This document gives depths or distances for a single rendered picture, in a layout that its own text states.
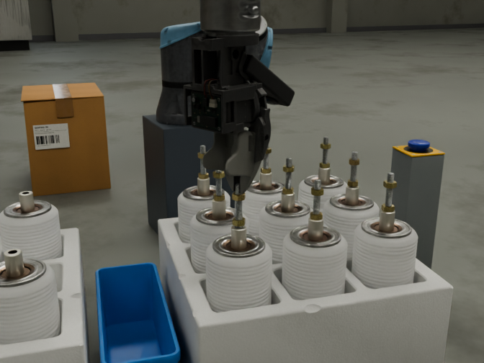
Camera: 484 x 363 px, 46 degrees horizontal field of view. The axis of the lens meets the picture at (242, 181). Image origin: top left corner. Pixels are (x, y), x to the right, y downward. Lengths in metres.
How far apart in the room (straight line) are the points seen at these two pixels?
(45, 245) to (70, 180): 0.87
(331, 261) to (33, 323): 0.41
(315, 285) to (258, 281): 0.09
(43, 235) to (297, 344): 0.45
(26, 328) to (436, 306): 0.58
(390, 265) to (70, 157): 1.20
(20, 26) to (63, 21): 1.30
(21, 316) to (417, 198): 0.72
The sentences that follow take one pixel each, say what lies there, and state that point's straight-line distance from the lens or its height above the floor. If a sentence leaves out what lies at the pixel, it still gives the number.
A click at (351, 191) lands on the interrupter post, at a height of 0.27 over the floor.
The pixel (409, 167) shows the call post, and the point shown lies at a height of 0.29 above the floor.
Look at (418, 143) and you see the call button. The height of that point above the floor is 0.33.
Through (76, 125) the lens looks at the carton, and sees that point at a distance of 1.81.
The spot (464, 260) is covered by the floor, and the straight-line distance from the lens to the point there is 1.44.
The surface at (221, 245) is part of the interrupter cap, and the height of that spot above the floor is 0.25.
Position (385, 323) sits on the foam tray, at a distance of 0.88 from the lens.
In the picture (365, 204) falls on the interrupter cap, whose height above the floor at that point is 0.25.
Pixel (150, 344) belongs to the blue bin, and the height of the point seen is 0.00.
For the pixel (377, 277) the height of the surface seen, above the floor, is 0.19.
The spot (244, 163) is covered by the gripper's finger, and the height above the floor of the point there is 0.38.
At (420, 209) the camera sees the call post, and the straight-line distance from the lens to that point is 1.13.
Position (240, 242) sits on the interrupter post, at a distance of 0.80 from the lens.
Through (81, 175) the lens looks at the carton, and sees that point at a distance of 1.85.
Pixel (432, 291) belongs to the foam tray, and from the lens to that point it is 0.90.
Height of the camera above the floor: 0.59
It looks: 18 degrees down
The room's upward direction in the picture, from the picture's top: straight up
